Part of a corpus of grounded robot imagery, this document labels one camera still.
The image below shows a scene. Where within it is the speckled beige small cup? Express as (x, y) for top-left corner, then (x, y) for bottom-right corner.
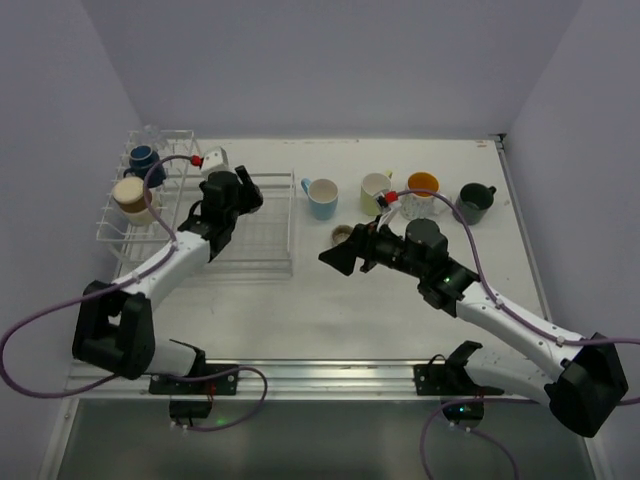
(331, 225), (353, 246)

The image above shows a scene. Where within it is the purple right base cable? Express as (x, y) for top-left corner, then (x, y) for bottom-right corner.
(419, 397), (521, 480)

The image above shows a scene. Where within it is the pale yellow mug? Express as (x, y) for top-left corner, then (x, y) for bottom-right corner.
(360, 170), (393, 217)

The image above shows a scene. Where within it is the white wire dish rack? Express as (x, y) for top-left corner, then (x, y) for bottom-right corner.
(172, 167), (297, 279)

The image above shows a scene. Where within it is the light blue mug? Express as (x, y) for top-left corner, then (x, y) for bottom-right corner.
(300, 178), (339, 221)

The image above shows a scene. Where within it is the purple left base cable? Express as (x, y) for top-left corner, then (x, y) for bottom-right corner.
(172, 367), (269, 432)

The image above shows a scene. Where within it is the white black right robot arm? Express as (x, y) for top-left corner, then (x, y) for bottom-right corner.
(318, 219), (629, 438)

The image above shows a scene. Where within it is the dark blue mug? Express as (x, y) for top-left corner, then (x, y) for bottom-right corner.
(123, 145), (167, 188)

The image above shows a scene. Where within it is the cream brown mug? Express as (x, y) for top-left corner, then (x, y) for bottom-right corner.
(112, 176), (160, 226)

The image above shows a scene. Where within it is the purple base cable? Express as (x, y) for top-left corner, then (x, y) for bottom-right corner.
(419, 397), (521, 480)
(172, 367), (269, 432)

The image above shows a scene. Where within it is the white wire plate rack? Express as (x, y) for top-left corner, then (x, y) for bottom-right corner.
(96, 125), (203, 274)

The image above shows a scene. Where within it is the aluminium mounting rail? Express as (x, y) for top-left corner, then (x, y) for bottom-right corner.
(62, 355), (551, 401)

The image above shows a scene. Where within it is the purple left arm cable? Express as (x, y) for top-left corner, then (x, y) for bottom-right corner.
(0, 153), (204, 399)

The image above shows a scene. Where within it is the white patterned orange-inside mug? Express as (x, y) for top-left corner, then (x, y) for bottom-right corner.
(400, 172), (448, 221)

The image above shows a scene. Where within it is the clear glass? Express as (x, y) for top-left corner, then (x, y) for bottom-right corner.
(142, 124), (164, 149)

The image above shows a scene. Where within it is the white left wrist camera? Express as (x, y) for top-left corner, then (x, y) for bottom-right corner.
(200, 146), (230, 179)

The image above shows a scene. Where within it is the dark teal wave mug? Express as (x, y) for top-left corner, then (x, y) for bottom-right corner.
(453, 183), (497, 226)

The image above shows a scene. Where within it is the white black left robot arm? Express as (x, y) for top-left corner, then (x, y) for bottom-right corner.
(72, 166), (263, 380)

